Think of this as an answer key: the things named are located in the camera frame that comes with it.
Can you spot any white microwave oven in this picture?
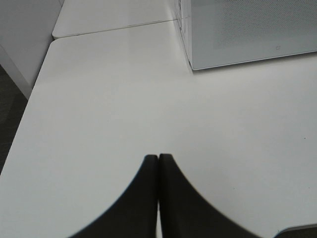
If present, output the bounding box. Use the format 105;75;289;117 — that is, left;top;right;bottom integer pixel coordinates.
176;0;317;71

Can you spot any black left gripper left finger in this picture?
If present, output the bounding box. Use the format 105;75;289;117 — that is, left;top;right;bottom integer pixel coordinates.
73;155;158;238

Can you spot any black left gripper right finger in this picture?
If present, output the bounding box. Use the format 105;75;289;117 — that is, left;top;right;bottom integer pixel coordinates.
158;154;278;238

